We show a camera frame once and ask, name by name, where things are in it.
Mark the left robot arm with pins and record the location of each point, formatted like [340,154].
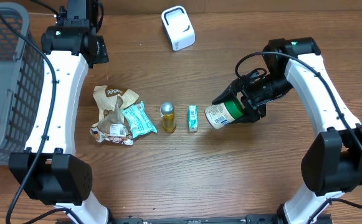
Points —
[48,169]

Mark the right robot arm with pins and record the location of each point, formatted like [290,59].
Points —
[333,164]

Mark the brown snack package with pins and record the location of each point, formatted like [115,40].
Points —
[111,125]

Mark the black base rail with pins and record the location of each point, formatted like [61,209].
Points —
[196,221]

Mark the teal white small packet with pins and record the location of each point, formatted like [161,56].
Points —
[193,118]

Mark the green lid white jar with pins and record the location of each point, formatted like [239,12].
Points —
[222,114]

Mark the white barcode scanner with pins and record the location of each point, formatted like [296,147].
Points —
[178,27]

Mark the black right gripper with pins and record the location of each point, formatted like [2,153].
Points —
[255,112]

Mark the yellow bottle with silver cap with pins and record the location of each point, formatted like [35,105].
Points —
[168,117]

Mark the teal white large packet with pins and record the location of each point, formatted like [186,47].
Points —
[139,122]

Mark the grey plastic shopping basket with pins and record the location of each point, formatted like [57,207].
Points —
[21,80]

